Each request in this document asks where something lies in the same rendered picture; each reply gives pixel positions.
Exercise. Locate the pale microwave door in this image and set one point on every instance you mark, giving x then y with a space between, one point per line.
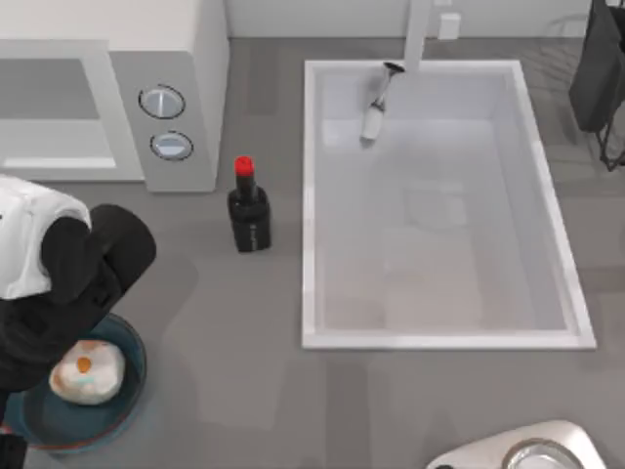
54 112

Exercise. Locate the black frame stand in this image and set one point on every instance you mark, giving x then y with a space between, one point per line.
598 73

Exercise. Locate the black block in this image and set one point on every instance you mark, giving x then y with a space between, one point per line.
12 452

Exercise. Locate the white rounded lump orange spot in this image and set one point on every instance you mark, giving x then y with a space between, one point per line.
90 373

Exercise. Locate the round metal dish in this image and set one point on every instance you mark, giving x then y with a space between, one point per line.
542 456

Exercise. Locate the small round microwave knob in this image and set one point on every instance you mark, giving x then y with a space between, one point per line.
171 145

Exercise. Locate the dark blue bowl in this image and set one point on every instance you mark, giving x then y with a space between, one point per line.
97 420

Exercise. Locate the black bottle with red cap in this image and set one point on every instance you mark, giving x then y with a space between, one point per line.
250 220

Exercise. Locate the white sink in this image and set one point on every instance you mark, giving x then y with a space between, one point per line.
439 234

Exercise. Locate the white wall socket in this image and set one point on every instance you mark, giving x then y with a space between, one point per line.
449 26

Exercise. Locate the large round microwave knob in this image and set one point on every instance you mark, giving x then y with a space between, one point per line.
161 101

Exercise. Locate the pale microwave oven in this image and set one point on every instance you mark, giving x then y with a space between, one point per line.
200 122

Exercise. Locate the tall white tap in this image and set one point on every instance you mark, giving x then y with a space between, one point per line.
416 34

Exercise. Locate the silver grey appliance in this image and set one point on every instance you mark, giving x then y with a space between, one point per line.
478 447

